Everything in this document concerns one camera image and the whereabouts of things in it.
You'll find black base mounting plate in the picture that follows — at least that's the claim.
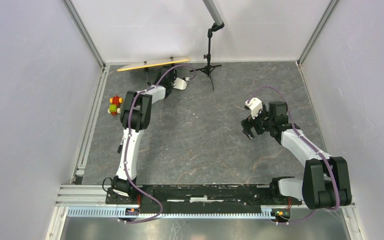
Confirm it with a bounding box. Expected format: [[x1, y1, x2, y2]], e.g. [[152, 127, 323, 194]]
[[105, 184, 303, 215]]

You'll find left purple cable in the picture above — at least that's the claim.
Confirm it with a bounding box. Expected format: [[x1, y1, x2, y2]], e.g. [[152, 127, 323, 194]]
[[119, 63, 197, 225]]

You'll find grey camera boom pole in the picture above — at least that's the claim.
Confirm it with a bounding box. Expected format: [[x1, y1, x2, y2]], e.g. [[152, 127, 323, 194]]
[[202, 0, 224, 26]]

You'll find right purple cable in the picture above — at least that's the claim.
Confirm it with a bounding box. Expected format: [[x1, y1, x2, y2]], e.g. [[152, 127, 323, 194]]
[[246, 86, 341, 225]]

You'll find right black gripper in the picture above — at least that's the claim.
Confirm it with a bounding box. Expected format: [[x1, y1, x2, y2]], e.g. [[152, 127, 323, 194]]
[[240, 104, 274, 140]]

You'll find yellow framed whiteboard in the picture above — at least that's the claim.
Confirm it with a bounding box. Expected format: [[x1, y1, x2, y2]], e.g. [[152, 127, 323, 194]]
[[116, 56, 191, 72]]

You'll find purple cable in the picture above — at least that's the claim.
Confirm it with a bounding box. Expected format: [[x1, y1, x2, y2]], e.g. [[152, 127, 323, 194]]
[[246, 86, 341, 225], [119, 63, 197, 225]]

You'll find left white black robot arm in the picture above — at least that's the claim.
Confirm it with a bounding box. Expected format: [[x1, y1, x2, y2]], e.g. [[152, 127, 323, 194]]
[[109, 64, 177, 204]]

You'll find black tripod camera stand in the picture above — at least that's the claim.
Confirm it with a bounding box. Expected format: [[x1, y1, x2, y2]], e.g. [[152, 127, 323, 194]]
[[195, 21, 225, 91]]

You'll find colourful toy block car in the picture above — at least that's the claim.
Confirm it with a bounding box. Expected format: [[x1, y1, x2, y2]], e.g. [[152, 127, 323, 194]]
[[107, 95, 124, 116]]

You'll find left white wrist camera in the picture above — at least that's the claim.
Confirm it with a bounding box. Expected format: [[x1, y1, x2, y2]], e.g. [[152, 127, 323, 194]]
[[173, 77, 191, 91]]

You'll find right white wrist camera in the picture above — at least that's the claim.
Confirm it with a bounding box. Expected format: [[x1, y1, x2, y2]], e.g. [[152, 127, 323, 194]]
[[244, 97, 263, 119]]

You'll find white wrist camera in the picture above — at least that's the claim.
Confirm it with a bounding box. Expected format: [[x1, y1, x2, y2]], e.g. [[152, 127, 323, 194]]
[[173, 77, 191, 91], [244, 97, 263, 119]]

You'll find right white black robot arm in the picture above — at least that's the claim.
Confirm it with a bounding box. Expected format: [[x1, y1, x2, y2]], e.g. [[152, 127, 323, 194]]
[[241, 97, 352, 210]]

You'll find slotted aluminium cable rail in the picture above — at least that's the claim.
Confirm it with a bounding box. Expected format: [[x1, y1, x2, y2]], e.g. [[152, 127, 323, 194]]
[[67, 206, 291, 220]]

